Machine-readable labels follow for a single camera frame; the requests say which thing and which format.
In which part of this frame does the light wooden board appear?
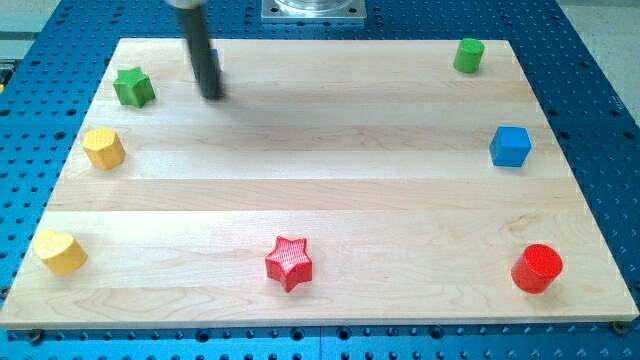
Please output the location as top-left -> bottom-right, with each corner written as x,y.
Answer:
1,38 -> 638,329

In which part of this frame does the red star block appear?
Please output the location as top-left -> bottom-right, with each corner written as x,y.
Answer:
265,236 -> 313,293

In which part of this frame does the blue cube block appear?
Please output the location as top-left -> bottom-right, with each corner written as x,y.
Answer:
489,126 -> 532,167

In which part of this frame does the green cylinder block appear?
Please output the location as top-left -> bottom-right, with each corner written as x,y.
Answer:
453,38 -> 485,74

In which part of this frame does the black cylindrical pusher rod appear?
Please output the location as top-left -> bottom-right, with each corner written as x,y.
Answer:
173,0 -> 223,100

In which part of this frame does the green star block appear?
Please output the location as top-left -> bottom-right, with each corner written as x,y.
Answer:
113,67 -> 156,108

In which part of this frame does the yellow hexagon block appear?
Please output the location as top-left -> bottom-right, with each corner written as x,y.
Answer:
82,127 -> 126,170

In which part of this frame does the red cylinder block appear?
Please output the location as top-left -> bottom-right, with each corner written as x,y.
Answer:
511,244 -> 564,294

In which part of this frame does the yellow heart block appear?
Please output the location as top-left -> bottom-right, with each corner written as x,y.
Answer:
32,230 -> 88,276

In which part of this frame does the blue perforated metal table plate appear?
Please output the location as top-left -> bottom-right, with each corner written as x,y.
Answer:
1,0 -> 639,359

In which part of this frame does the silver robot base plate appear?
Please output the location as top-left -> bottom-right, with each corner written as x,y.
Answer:
261,0 -> 367,20

